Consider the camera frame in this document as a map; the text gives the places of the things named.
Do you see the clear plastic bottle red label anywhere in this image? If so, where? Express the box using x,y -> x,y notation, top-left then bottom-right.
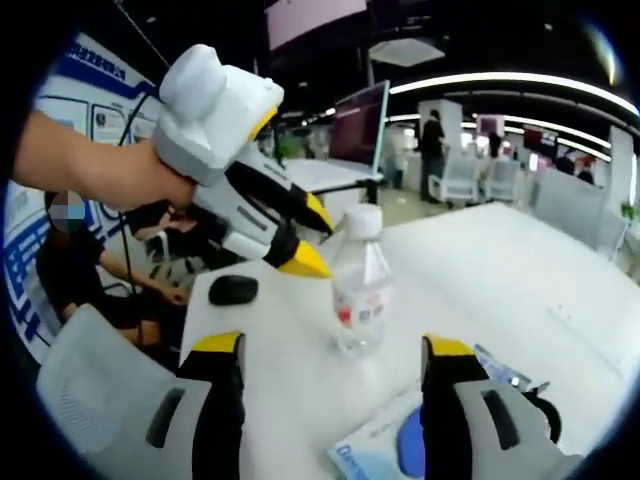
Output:
329,203 -> 394,357

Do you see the person's left hand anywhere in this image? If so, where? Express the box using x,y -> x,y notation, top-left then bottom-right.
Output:
124,142 -> 200,211

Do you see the white office chair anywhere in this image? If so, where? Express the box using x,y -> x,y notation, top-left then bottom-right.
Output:
482,159 -> 521,204
429,149 -> 481,209

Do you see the white table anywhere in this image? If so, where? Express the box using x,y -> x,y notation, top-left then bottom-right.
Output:
177,199 -> 640,480

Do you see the ceiling air vent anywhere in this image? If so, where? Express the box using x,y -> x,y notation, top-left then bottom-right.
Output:
368,38 -> 446,69

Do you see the blue tissue packet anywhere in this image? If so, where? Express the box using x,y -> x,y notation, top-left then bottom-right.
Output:
472,343 -> 532,391

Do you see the black computer mouse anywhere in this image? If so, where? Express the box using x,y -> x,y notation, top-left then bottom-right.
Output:
207,274 -> 260,307

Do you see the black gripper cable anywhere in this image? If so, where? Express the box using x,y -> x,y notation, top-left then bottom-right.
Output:
115,84 -> 161,311

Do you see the ceiling hung display screen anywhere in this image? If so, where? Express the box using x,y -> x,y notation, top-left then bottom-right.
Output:
263,0 -> 370,52

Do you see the black white striped cloth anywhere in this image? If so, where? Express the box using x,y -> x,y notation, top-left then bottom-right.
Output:
144,233 -> 204,289

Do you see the grey desk partition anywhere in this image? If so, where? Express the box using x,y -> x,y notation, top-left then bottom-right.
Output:
532,167 -> 626,251

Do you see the long ceiling light strip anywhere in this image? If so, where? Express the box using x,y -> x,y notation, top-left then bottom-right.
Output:
389,71 -> 640,119

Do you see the black stand frame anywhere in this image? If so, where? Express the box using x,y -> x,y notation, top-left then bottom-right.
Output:
309,177 -> 384,207

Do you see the blue white wall poster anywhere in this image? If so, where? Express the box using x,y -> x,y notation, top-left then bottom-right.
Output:
2,32 -> 164,351

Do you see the large dark monitor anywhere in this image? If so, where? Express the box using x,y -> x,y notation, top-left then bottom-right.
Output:
327,79 -> 392,177

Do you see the grey mesh office chair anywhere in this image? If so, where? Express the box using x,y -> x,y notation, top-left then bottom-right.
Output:
34,303 -> 201,474

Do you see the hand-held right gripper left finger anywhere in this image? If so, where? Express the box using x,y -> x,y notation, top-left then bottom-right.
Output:
142,330 -> 247,480

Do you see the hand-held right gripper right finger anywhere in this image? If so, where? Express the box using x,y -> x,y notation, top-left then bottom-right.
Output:
420,334 -> 584,480

